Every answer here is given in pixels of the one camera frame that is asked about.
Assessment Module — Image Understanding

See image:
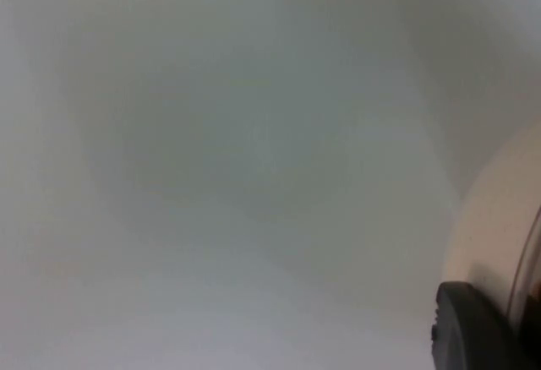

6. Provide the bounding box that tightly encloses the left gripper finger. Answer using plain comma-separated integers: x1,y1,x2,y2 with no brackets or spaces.
430,280,541,370

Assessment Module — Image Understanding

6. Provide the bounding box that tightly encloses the pale wooden bowl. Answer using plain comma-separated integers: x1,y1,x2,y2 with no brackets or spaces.
439,127,541,370

